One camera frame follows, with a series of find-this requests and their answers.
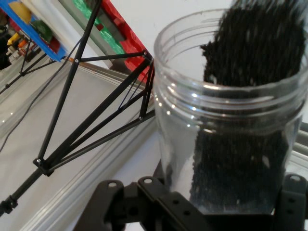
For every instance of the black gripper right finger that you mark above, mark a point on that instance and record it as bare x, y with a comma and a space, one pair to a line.
291, 207

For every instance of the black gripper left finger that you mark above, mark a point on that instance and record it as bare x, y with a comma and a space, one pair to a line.
168, 204

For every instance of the clear plastic jar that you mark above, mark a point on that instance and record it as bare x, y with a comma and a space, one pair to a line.
183, 134

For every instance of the black seeds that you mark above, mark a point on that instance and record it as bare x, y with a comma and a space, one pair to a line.
252, 53

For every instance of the large black tripod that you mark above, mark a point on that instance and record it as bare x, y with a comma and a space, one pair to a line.
69, 79

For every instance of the blue tray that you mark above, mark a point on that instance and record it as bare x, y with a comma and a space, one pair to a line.
48, 49

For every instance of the thin black tripod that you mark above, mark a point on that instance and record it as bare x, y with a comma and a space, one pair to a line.
24, 65

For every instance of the green bowl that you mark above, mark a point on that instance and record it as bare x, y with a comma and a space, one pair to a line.
43, 30

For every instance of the yellow bowl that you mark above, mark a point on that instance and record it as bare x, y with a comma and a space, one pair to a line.
21, 12

